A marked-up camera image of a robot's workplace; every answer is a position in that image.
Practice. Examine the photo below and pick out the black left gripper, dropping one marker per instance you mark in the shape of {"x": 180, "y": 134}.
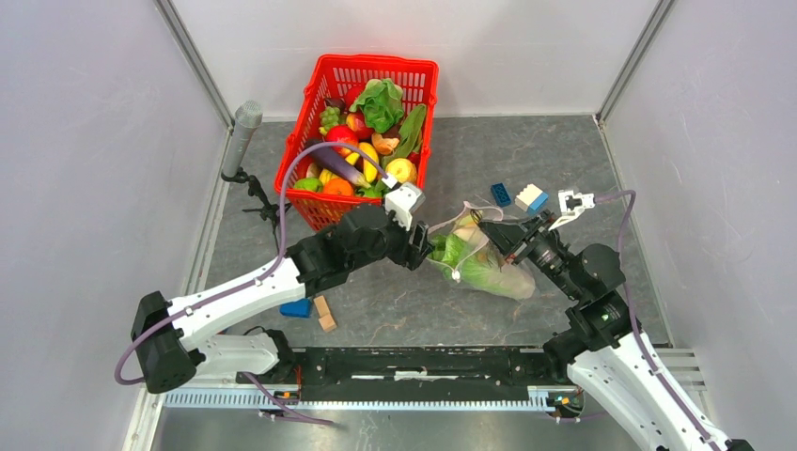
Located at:
{"x": 412, "y": 255}

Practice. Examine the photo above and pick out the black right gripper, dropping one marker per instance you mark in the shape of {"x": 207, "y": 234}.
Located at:
{"x": 507, "y": 235}

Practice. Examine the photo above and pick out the white radish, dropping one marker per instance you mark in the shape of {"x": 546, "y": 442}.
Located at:
{"x": 472, "y": 236}

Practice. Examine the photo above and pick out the clear zip top bag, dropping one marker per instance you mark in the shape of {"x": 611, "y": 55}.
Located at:
{"x": 470, "y": 214}

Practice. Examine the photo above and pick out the green romaine lettuce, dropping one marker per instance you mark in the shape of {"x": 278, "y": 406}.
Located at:
{"x": 483, "y": 270}

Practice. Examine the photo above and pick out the yellow lemon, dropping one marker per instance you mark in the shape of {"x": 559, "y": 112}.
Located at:
{"x": 403, "y": 170}

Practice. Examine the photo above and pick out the purple eggplant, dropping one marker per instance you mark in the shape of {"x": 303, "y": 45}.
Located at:
{"x": 325, "y": 156}

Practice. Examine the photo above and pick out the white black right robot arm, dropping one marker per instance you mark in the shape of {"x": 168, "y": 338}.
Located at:
{"x": 604, "y": 351}

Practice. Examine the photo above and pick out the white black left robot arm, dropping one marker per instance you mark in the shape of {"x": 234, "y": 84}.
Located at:
{"x": 167, "y": 335}

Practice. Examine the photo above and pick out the white blue toy block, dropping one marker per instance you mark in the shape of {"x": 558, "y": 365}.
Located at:
{"x": 531, "y": 199}

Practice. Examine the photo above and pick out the dark blue toy block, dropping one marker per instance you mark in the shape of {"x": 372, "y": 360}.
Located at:
{"x": 500, "y": 195}

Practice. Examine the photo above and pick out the orange fruit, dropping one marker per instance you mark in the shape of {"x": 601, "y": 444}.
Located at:
{"x": 338, "y": 187}

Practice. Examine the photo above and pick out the small wooden block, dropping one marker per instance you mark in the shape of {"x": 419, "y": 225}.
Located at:
{"x": 327, "y": 323}
{"x": 322, "y": 306}

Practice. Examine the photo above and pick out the green apple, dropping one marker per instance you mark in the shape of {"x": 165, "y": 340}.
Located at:
{"x": 313, "y": 185}

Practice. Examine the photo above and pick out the blue green stacked blocks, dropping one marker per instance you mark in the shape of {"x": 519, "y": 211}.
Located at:
{"x": 298, "y": 309}

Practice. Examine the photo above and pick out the green leafy vegetable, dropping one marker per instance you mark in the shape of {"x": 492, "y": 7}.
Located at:
{"x": 380, "y": 102}

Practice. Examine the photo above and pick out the green grapes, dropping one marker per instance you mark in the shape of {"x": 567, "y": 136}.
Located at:
{"x": 330, "y": 117}

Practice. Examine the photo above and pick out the red plastic basket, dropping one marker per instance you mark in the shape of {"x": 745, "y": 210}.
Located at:
{"x": 333, "y": 76}

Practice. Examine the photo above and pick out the grey microphone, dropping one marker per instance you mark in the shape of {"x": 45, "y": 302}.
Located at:
{"x": 248, "y": 117}

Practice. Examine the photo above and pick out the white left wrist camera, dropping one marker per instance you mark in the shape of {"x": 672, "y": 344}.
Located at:
{"x": 402, "y": 198}

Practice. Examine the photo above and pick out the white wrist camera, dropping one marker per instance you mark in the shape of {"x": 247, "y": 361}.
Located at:
{"x": 572, "y": 205}
{"x": 402, "y": 198}

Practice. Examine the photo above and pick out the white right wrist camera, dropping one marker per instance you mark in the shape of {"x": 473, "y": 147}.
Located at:
{"x": 572, "y": 205}

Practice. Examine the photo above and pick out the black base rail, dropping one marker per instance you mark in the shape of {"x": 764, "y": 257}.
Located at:
{"x": 437, "y": 374}

